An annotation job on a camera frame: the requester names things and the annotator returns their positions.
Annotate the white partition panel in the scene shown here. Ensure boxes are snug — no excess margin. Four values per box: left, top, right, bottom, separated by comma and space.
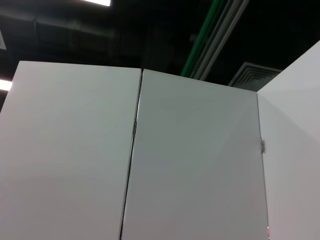
120, 68, 270, 240
0, 60, 143, 240
256, 38, 320, 240

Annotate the green ceiling pipe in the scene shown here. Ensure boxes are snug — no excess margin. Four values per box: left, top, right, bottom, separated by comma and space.
180, 0, 226, 77

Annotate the white ceiling conduit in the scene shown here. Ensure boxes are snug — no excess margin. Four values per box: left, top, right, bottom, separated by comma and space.
191, 0, 251, 81

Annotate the square ceiling air vent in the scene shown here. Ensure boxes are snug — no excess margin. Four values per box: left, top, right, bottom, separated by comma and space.
228, 61, 282, 92

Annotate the rectangular ceiling light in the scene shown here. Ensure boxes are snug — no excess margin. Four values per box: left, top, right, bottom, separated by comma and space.
81, 0, 112, 7
0, 79, 13, 92

